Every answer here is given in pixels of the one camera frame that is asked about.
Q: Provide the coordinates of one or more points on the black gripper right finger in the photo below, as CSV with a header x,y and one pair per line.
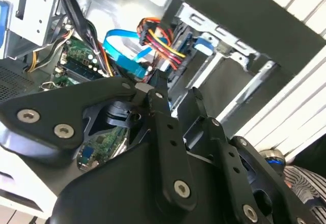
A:
x,y
226,152

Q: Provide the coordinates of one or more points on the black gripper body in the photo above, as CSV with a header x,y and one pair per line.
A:
x,y
122,191

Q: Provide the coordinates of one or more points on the hard disk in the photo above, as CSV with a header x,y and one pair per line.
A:
x,y
203,45

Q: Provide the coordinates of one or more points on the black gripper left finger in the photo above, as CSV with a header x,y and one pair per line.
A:
x,y
51,107

